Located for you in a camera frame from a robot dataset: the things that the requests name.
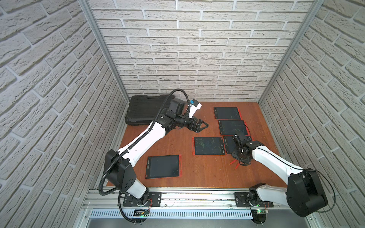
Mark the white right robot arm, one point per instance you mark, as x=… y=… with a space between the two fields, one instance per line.
x=304 y=192

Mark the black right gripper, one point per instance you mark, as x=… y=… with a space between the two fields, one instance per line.
x=234 y=154

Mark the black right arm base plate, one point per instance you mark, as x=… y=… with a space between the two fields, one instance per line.
x=250 y=199

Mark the black plastic tool case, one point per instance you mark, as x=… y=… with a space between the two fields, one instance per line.
x=143 y=109

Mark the right aluminium corner post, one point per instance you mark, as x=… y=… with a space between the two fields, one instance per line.
x=315 y=7

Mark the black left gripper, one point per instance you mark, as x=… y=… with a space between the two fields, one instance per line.
x=192 y=123

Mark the red tablet with green scribbles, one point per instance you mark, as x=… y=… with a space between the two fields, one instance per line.
x=231 y=127

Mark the aluminium corner post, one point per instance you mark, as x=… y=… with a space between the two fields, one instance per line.
x=315 y=7
x=103 y=45

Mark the aluminium front rail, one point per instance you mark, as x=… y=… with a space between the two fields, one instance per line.
x=174 y=198

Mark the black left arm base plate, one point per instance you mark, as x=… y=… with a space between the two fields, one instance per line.
x=152 y=199

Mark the left aluminium corner post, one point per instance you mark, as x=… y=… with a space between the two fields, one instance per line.
x=103 y=45

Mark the white perforated cable duct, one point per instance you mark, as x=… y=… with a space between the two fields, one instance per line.
x=180 y=214

